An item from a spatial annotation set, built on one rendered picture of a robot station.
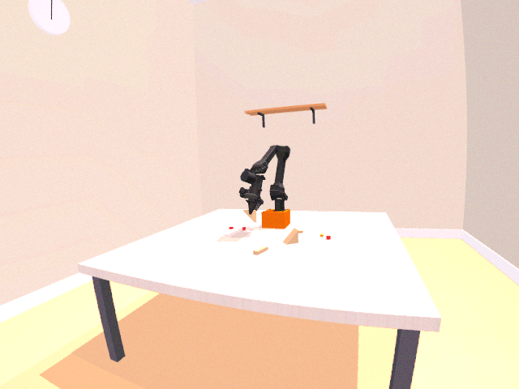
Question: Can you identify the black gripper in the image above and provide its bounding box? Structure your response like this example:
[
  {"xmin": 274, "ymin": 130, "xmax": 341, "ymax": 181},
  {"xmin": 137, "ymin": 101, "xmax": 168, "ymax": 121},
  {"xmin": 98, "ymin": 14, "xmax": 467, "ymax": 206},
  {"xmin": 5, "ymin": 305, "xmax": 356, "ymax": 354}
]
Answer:
[{"xmin": 243, "ymin": 185, "xmax": 264, "ymax": 215}]

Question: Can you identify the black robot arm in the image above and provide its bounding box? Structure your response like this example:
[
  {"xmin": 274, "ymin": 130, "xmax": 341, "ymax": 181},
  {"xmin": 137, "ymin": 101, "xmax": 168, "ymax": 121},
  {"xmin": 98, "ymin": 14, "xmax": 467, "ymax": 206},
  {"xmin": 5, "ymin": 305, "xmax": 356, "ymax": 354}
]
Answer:
[{"xmin": 239, "ymin": 145, "xmax": 291, "ymax": 212}]

